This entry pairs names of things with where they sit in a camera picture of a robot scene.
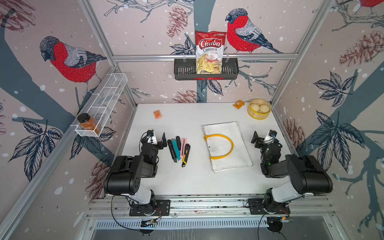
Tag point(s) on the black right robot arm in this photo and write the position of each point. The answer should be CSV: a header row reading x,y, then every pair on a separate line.
x,y
306,175

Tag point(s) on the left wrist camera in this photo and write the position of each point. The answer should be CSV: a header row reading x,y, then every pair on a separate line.
x,y
151,137

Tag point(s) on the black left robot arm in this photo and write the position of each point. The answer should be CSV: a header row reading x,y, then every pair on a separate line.
x,y
124,178

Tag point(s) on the clear acrylic shelf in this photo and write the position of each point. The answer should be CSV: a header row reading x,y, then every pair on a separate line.
x,y
104,103

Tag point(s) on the red Chuba chips bag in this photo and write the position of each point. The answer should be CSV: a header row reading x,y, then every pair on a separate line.
x,y
209,52

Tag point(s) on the orange wrapped candy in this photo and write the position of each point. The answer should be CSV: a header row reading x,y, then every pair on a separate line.
x,y
238,104

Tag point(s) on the teal art knife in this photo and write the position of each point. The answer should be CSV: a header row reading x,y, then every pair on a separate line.
x,y
176,148

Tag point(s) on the orange spice jar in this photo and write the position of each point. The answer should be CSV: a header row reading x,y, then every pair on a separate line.
x,y
87,122

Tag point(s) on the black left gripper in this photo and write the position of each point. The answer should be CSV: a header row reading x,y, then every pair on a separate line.
x,y
159,143

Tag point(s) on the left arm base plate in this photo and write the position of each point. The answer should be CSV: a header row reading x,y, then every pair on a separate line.
x,y
153,209

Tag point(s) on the pink art knife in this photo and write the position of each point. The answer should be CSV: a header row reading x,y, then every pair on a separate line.
x,y
183,144

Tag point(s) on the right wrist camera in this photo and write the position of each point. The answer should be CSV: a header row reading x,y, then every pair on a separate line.
x,y
270,137

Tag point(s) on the black wire basket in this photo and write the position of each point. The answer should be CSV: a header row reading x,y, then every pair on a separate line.
x,y
185,70

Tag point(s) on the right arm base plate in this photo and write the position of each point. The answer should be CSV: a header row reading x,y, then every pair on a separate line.
x,y
259,207

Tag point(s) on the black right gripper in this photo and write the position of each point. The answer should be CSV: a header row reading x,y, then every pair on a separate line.
x,y
260,141

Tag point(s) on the yellow bowl with buns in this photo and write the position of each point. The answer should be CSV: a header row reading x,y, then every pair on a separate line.
x,y
259,109

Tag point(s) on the white pouch with yellow handles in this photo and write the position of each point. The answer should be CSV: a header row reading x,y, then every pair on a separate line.
x,y
227,150

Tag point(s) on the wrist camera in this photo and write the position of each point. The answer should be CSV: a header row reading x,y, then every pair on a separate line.
x,y
270,137
151,137

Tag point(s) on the orange snack packet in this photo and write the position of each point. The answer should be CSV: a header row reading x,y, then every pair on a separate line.
x,y
158,114

